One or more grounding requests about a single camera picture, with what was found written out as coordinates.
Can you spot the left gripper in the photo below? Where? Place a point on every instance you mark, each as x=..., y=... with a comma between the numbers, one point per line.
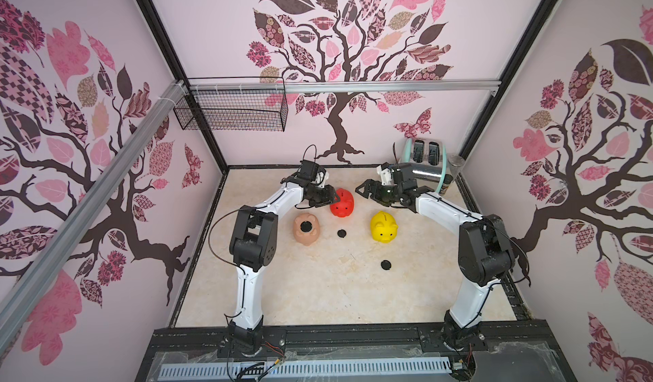
x=329, y=199

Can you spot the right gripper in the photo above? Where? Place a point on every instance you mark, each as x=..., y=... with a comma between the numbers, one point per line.
x=377, y=191

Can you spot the red piggy bank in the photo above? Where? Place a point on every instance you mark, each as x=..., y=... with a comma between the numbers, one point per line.
x=345, y=206

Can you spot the peach piggy bank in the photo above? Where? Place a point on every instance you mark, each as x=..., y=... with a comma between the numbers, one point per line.
x=306, y=238

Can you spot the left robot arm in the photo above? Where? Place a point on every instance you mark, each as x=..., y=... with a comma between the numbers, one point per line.
x=253, y=246

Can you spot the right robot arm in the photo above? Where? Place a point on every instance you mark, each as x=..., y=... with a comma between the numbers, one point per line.
x=484, y=256

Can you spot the yellow piggy bank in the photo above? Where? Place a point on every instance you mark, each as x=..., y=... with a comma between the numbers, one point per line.
x=384, y=228

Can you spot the mint chrome toaster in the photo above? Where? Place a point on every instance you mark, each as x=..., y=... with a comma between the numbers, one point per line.
x=431, y=159

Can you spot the glass jar behind toaster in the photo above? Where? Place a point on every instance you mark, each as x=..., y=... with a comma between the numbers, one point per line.
x=455, y=164

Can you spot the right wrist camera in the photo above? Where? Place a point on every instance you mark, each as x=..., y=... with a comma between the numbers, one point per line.
x=385, y=174

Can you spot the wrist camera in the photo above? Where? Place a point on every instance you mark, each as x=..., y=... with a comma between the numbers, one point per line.
x=385, y=174
x=312, y=173

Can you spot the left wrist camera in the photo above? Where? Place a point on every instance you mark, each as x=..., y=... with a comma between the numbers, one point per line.
x=312, y=173

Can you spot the back aluminium rail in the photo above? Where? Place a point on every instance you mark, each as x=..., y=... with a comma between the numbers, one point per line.
x=356, y=87

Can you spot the aluminium rail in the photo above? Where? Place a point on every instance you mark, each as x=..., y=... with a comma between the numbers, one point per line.
x=356, y=87
x=23, y=297

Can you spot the black wire basket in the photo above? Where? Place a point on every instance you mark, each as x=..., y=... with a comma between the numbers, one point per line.
x=234, y=104

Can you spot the white slotted cable duct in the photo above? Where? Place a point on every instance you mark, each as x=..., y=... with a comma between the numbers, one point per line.
x=303, y=370

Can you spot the black base frame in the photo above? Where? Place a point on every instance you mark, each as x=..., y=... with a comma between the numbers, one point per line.
x=502, y=351

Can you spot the left aluminium rail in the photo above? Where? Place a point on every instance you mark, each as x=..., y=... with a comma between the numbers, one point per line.
x=23, y=297

